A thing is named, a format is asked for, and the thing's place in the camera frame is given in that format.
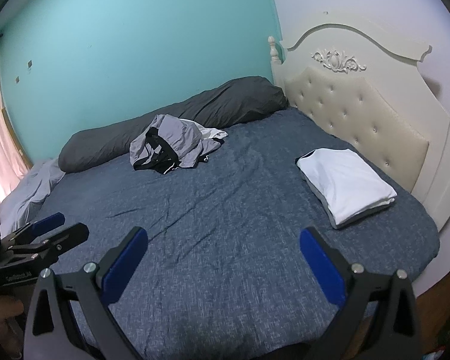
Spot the folded grey garment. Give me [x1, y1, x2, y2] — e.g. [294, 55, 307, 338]
[305, 179, 398, 229]

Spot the person's left hand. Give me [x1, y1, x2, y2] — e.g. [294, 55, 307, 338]
[0, 296, 24, 325]

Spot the blue patterned bed cover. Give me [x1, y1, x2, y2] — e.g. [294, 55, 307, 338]
[38, 108, 440, 359]

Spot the dark grey long pillow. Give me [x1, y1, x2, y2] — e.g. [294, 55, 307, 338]
[58, 76, 288, 173]

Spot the cream tufted headboard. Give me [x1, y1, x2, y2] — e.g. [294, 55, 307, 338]
[267, 18, 450, 228]

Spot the grey black jacket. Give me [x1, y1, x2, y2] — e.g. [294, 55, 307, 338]
[129, 114, 228, 175]

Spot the white polo shirt black trim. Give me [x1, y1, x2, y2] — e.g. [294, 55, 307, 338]
[296, 148, 398, 229]

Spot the light grey sheet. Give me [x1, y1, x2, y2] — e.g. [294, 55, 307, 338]
[0, 158, 65, 238]

